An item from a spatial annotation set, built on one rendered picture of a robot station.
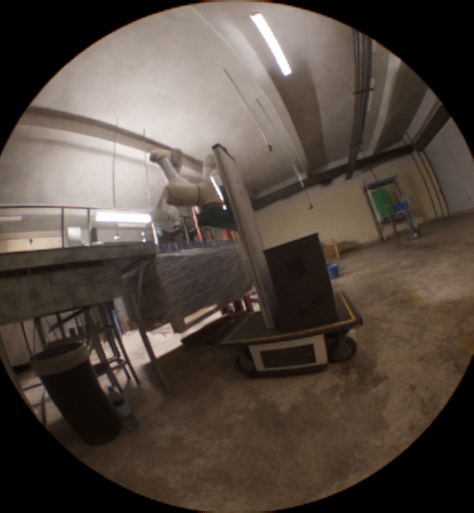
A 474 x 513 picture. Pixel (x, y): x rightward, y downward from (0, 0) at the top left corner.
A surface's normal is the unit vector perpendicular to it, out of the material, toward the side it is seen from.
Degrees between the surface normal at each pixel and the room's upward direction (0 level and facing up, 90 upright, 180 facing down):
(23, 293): 90
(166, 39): 180
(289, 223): 90
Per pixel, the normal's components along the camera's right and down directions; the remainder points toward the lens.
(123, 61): 0.29, 0.96
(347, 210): -0.48, 0.07
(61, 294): 0.83, -0.28
